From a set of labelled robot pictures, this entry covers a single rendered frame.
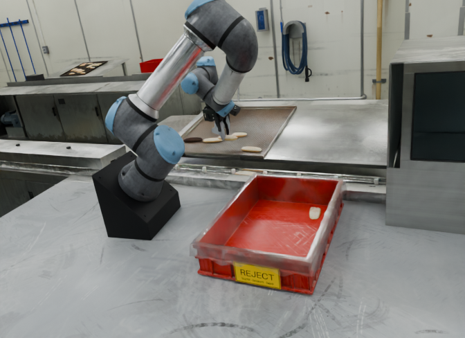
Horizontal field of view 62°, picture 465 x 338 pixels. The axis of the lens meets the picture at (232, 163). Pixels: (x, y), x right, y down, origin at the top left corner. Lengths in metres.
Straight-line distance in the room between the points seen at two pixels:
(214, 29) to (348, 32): 4.00
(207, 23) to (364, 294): 0.83
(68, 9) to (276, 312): 6.76
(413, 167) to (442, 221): 0.18
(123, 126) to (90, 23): 5.84
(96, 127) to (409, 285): 4.40
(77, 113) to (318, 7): 3.21
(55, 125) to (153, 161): 4.39
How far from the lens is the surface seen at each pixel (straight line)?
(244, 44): 1.19
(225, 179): 1.54
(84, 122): 5.17
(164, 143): 1.20
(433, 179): 1.20
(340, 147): 1.66
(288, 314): 0.96
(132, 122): 1.24
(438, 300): 1.03
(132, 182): 1.30
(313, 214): 1.31
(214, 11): 1.20
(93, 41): 7.06
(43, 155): 2.20
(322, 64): 5.22
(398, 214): 1.26
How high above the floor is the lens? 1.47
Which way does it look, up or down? 21 degrees down
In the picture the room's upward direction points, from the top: 7 degrees counter-clockwise
